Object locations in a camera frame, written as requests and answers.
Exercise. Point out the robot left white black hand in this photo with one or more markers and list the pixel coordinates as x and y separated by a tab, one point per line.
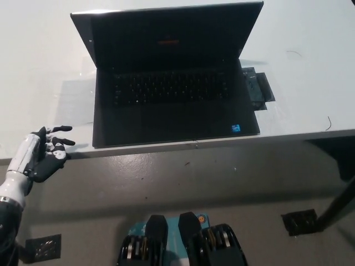
30	155

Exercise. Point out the dark grey laptop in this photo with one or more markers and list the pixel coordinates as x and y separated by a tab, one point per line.
172	119

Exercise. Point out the robot left black body block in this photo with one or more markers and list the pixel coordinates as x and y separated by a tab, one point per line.
155	238

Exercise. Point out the robot black body block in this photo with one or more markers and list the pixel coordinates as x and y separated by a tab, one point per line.
210	243
155	238

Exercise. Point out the robot right black body block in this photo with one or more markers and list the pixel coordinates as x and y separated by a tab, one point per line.
210	243

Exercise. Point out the black table leg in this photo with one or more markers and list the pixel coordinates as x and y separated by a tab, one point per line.
335	205

